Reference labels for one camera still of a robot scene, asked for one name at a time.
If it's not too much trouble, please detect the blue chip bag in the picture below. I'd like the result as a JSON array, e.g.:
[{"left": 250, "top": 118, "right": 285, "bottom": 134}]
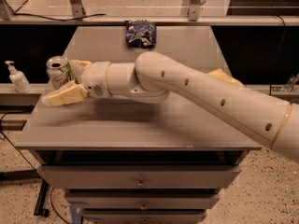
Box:
[{"left": 125, "top": 20, "right": 157, "bottom": 48}]

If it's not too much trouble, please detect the top grey drawer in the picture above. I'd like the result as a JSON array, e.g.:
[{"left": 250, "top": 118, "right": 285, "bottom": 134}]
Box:
[{"left": 37, "top": 165, "right": 240, "bottom": 189}]

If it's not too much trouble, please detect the metal window frame rail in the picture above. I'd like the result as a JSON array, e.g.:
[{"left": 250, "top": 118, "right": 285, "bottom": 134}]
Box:
[{"left": 1, "top": 0, "right": 299, "bottom": 26}]

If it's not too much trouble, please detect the black cable on ledge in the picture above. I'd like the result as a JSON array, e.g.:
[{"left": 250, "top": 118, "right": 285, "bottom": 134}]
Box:
[{"left": 12, "top": 12, "right": 107, "bottom": 22}]

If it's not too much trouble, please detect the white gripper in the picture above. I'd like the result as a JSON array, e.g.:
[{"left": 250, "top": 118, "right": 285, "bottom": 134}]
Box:
[{"left": 41, "top": 60, "right": 111, "bottom": 106}]

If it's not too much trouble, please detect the green white 7up can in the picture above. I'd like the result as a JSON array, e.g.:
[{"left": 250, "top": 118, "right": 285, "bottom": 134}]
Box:
[{"left": 46, "top": 56, "right": 74, "bottom": 90}]

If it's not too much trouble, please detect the grey drawer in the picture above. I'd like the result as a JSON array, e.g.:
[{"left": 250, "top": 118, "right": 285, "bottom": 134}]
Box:
[
  {"left": 65, "top": 192, "right": 220, "bottom": 210},
  {"left": 82, "top": 209, "right": 206, "bottom": 224},
  {"left": 37, "top": 165, "right": 240, "bottom": 189}
]

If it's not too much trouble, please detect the grey drawer cabinet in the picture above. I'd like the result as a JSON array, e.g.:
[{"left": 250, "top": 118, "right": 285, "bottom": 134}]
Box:
[{"left": 14, "top": 25, "right": 263, "bottom": 224}]

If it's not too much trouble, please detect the middle grey drawer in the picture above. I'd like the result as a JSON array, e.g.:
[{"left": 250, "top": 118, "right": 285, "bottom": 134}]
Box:
[{"left": 65, "top": 192, "right": 220, "bottom": 210}]

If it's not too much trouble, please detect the black floor cable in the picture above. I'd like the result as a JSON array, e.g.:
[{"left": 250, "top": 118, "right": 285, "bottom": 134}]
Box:
[{"left": 0, "top": 110, "right": 71, "bottom": 224}]

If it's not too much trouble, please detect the bottom grey drawer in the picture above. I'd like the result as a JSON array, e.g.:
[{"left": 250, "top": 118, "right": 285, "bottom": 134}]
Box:
[{"left": 82, "top": 209, "right": 206, "bottom": 224}]

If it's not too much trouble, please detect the white pump soap bottle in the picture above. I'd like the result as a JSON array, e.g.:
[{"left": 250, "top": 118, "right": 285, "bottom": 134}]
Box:
[{"left": 5, "top": 61, "right": 31, "bottom": 93}]

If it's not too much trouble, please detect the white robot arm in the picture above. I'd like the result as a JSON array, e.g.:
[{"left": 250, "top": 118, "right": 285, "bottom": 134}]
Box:
[{"left": 42, "top": 51, "right": 299, "bottom": 163}]

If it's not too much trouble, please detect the yellow sponge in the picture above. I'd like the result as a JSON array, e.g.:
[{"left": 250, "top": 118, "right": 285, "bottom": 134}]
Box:
[{"left": 208, "top": 68, "right": 243, "bottom": 87}]

